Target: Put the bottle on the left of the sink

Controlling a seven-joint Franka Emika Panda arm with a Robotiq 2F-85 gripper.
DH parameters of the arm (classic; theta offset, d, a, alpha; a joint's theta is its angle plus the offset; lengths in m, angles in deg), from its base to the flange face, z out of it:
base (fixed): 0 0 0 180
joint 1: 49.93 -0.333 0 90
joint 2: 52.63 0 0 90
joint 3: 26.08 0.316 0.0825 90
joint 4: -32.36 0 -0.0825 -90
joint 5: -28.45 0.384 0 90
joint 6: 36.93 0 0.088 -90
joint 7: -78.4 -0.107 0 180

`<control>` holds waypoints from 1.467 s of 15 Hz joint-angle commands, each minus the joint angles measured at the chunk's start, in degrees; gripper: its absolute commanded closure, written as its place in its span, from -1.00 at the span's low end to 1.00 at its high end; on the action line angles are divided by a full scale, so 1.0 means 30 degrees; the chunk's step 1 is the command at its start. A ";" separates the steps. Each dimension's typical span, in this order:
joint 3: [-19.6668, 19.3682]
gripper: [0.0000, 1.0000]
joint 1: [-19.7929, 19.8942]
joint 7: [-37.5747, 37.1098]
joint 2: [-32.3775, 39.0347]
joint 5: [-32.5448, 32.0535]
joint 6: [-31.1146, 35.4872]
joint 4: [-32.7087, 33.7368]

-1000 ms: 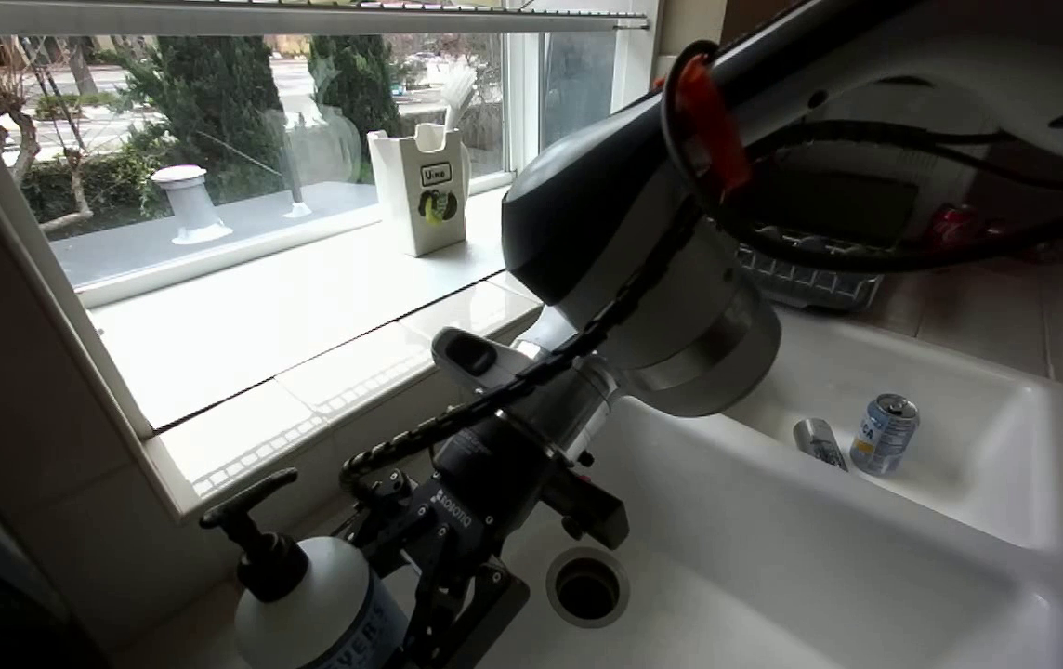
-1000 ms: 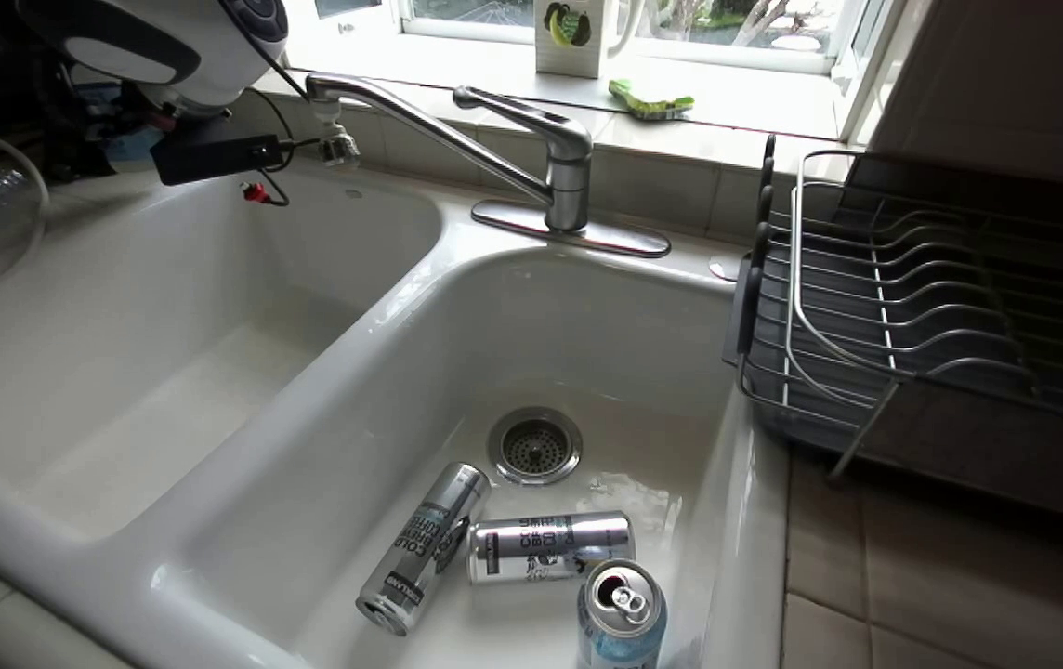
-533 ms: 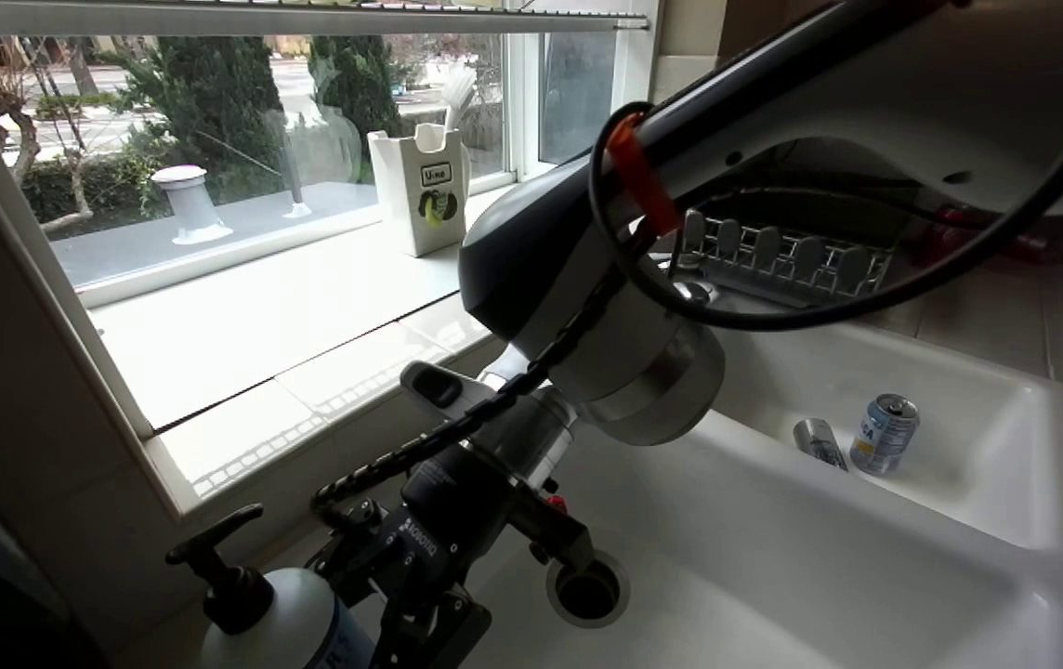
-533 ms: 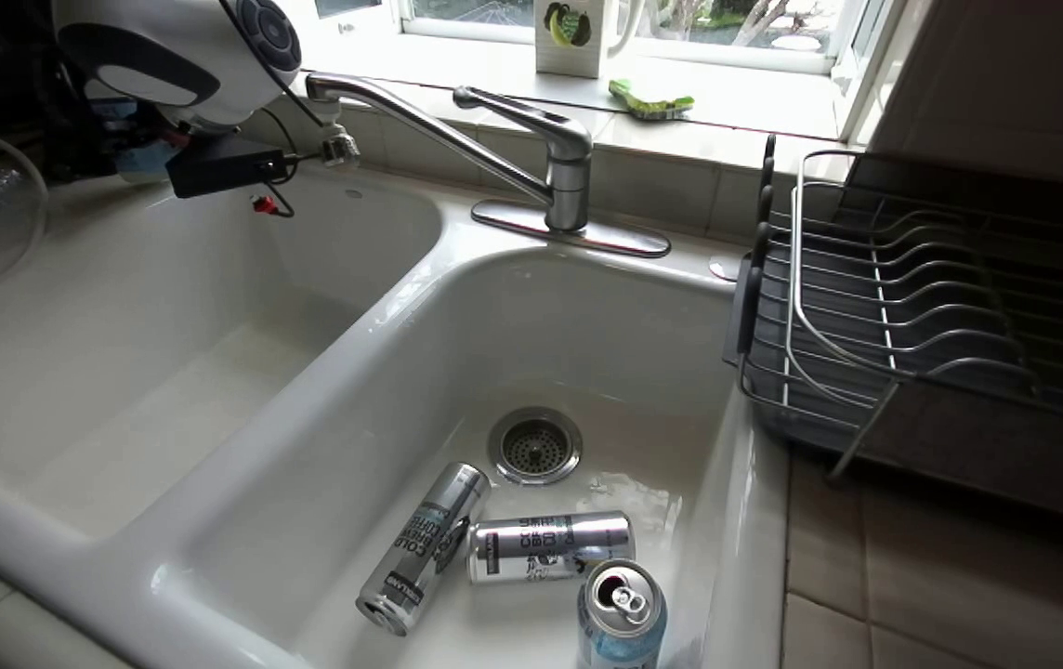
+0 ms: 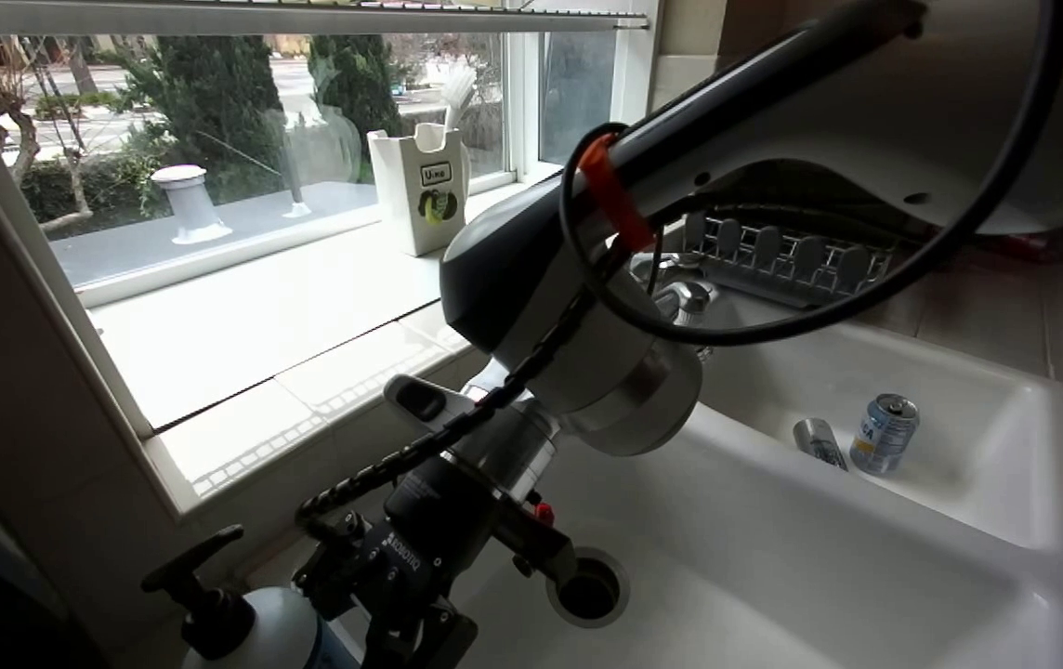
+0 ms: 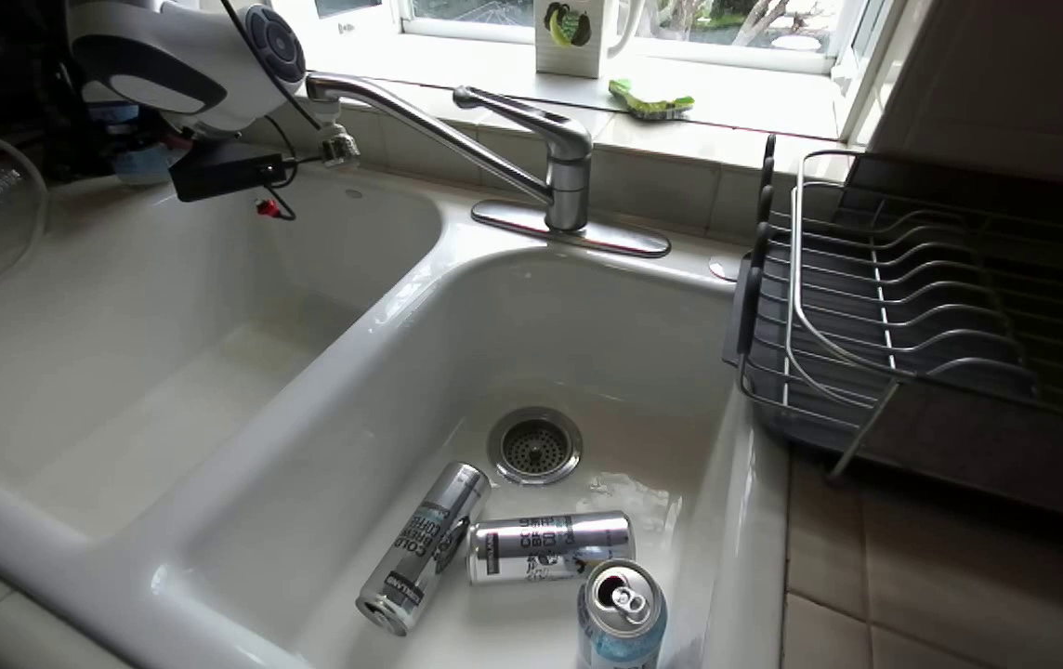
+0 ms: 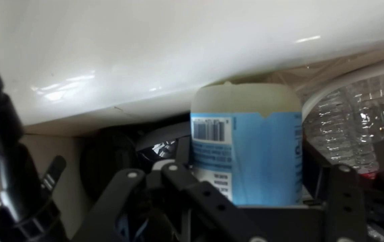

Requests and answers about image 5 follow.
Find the window blind rail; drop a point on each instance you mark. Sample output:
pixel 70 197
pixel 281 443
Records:
pixel 309 14

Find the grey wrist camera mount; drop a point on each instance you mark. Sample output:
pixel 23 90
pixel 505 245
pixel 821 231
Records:
pixel 426 398

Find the white window frame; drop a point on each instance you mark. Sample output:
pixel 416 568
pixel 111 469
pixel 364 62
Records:
pixel 517 111

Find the chrome sink faucet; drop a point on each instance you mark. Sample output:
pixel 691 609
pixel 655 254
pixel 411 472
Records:
pixel 683 293

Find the white carton with green print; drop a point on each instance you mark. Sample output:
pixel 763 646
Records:
pixel 422 187

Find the dark green conifer tree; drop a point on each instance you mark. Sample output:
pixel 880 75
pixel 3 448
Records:
pixel 357 94
pixel 216 111

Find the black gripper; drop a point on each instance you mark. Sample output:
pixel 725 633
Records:
pixel 452 515

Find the open blue drink can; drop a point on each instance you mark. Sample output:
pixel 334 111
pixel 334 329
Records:
pixel 886 432

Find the white double basin sink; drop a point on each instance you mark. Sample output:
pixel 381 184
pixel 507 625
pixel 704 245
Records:
pixel 868 568

